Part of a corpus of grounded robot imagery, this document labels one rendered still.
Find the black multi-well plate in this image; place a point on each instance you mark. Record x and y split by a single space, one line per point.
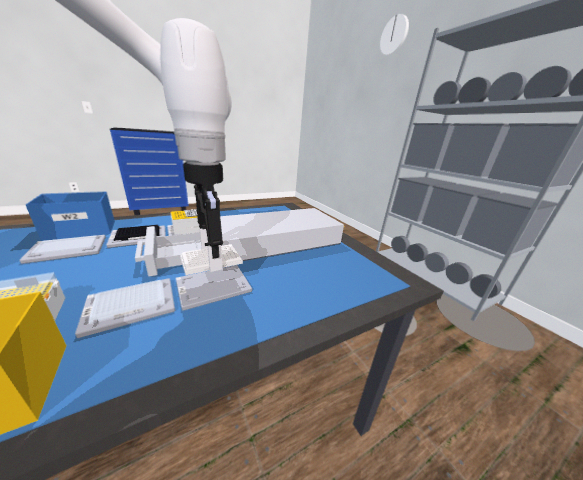
131 233

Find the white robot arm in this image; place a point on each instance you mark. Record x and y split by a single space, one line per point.
188 63

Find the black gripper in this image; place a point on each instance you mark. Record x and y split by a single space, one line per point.
204 178

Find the yellow open-top bin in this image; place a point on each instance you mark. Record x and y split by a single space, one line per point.
29 358

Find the blue bench mat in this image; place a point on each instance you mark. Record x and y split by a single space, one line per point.
289 291

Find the blue open-top bin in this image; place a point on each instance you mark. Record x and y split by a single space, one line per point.
70 215

